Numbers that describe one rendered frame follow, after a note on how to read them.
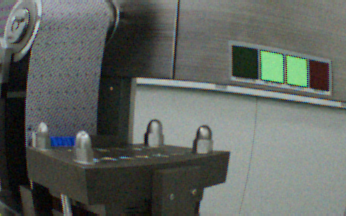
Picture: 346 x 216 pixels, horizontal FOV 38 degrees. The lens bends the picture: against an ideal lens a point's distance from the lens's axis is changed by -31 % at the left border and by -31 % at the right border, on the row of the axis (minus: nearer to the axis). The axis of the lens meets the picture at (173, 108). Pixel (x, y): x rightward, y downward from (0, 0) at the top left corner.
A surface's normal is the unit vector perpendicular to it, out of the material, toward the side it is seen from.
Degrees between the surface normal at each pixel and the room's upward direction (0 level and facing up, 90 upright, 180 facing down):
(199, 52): 90
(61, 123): 90
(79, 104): 90
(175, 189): 90
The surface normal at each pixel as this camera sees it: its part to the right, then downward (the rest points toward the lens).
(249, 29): -0.54, 0.01
